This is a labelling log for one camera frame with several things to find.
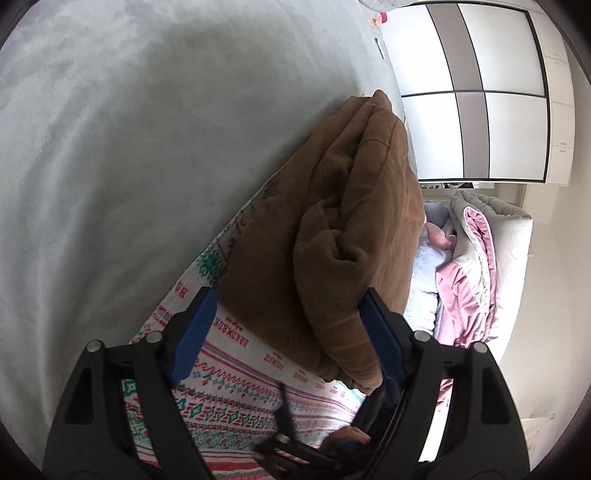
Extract patterned pink green white blanket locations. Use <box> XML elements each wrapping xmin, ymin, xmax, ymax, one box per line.
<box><xmin>121</xmin><ymin>173</ymin><xmax>370</xmax><ymax>480</ymax></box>

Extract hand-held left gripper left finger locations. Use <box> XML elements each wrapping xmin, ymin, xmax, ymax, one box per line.
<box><xmin>42</xmin><ymin>286</ymin><xmax>219</xmax><ymax>480</ymax></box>

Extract light blue fleece cloth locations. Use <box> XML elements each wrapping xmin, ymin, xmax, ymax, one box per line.
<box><xmin>404</xmin><ymin>203</ymin><xmax>455</xmax><ymax>335</ymax></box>

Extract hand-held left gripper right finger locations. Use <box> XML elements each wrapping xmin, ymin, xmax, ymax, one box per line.
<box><xmin>360</xmin><ymin>287</ymin><xmax>530</xmax><ymax>480</ymax></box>

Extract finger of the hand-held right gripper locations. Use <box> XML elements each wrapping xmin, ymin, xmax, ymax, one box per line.
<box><xmin>277</xmin><ymin>382</ymin><xmax>298</xmax><ymax>441</ymax></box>

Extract small pink plush item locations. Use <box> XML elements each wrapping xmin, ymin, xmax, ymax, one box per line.
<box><xmin>425</xmin><ymin>222</ymin><xmax>458</xmax><ymax>250</ymax></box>

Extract pink and white quilt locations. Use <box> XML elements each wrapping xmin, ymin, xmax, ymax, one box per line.
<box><xmin>434</xmin><ymin>189</ymin><xmax>534</xmax><ymax>407</ymax></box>

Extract white wardrobe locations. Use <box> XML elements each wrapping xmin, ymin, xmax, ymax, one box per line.
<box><xmin>379</xmin><ymin>0</ymin><xmax>578</xmax><ymax>188</ymax></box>

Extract brown coat with cream lining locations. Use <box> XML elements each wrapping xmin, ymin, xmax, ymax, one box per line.
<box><xmin>217</xmin><ymin>89</ymin><xmax>426</xmax><ymax>395</ymax></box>

